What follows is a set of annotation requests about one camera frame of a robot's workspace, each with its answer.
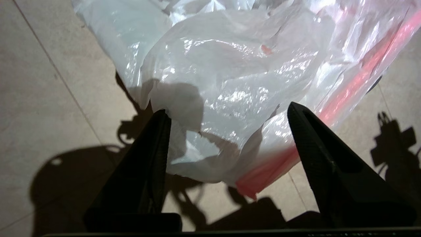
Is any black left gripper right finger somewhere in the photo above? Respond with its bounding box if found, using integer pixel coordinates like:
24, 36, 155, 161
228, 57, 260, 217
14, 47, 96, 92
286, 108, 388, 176
287, 101, 418, 228

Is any white plastic bag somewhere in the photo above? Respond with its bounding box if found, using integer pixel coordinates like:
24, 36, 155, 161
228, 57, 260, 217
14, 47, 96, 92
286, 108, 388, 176
71, 0, 421, 200

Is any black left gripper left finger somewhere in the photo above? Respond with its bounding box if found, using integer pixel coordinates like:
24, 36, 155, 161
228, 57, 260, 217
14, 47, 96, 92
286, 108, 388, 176
84, 109, 182, 232

